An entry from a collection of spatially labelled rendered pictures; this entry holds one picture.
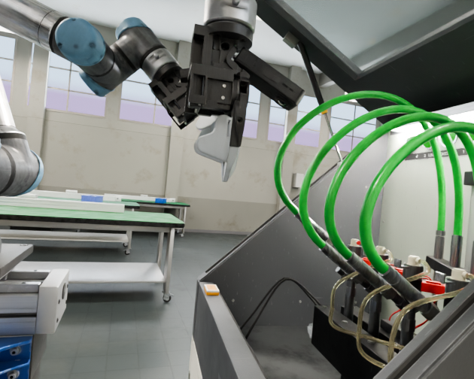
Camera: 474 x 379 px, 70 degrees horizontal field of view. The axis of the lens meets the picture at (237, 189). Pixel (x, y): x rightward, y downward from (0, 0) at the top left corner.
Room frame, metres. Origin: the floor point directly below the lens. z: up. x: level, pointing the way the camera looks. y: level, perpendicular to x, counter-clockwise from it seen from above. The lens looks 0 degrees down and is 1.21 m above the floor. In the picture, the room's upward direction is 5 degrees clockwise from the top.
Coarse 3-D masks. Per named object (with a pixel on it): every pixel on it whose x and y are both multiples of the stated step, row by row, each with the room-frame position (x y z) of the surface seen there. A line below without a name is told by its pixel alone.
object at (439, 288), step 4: (424, 280) 0.52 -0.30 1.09; (428, 280) 0.51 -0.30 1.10; (432, 280) 0.51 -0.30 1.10; (424, 284) 0.51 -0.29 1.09; (428, 284) 0.50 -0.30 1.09; (432, 284) 0.50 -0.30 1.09; (436, 284) 0.50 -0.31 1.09; (440, 284) 0.50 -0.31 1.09; (444, 284) 0.51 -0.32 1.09; (424, 288) 0.51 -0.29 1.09; (428, 288) 0.50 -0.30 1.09; (432, 288) 0.50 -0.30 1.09; (436, 288) 0.50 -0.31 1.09; (440, 288) 0.50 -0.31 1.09; (444, 288) 0.50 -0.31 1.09; (428, 292) 0.50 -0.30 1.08; (432, 292) 0.50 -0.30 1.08; (436, 292) 0.50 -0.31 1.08; (440, 292) 0.50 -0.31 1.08; (444, 292) 0.50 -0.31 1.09
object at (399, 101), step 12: (348, 96) 0.66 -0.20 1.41; (360, 96) 0.67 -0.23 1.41; (372, 96) 0.68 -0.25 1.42; (384, 96) 0.68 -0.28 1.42; (396, 96) 0.68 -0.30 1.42; (324, 108) 0.65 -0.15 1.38; (300, 120) 0.64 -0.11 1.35; (288, 132) 0.64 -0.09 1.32; (288, 144) 0.64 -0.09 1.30; (432, 144) 0.71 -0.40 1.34; (276, 156) 0.64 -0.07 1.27; (276, 168) 0.63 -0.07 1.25; (276, 180) 0.63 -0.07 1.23; (444, 180) 0.71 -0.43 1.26; (444, 192) 0.71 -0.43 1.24; (288, 204) 0.64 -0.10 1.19; (444, 204) 0.71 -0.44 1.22; (444, 216) 0.71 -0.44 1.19; (444, 228) 0.72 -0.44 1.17
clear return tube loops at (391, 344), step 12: (384, 252) 0.59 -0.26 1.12; (348, 276) 0.54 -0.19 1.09; (420, 276) 0.47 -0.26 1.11; (468, 276) 0.43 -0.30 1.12; (336, 288) 0.53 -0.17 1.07; (384, 288) 0.46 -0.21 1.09; (420, 300) 0.40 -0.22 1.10; (432, 300) 0.40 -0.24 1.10; (360, 312) 0.45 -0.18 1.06; (360, 324) 0.45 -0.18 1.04; (396, 324) 0.39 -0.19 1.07; (360, 336) 0.45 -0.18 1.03; (360, 348) 0.45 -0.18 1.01; (372, 360) 0.44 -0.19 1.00
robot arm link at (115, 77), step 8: (112, 48) 0.76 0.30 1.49; (120, 56) 0.75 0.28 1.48; (120, 64) 0.76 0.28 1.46; (128, 64) 0.76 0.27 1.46; (80, 72) 0.76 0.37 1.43; (112, 72) 0.73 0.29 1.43; (120, 72) 0.76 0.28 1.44; (128, 72) 0.78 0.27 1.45; (88, 80) 0.75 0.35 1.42; (96, 80) 0.75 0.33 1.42; (104, 80) 0.74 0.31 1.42; (112, 80) 0.76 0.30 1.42; (120, 80) 0.78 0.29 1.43; (96, 88) 0.76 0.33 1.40; (104, 88) 0.77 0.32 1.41; (112, 88) 0.79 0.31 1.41
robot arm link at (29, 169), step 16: (0, 80) 0.79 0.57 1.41; (0, 96) 0.77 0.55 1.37; (0, 112) 0.76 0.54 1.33; (0, 128) 0.75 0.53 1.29; (16, 144) 0.76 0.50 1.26; (16, 160) 0.73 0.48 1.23; (32, 160) 0.80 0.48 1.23; (16, 176) 0.73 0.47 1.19; (32, 176) 0.79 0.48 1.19; (16, 192) 0.77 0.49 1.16
